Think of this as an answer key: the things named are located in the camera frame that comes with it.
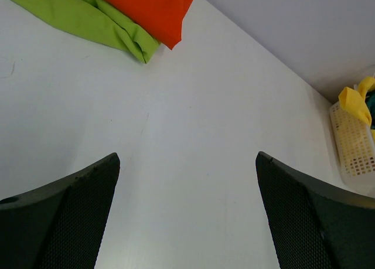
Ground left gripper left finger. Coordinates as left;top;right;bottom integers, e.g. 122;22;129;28
1;153;120;268

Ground orange shorts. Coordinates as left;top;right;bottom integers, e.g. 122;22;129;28
105;0;193;50

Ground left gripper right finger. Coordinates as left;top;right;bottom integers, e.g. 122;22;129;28
255;152;374;268

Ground white plastic basket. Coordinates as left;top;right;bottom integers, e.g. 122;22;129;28
329;103;374;194

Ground teal shorts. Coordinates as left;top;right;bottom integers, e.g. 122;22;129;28
365;90;375;130

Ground yellow shorts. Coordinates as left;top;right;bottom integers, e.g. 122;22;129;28
339;76;374;127

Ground lime green shorts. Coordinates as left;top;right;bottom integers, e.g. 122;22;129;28
11;0;160;63

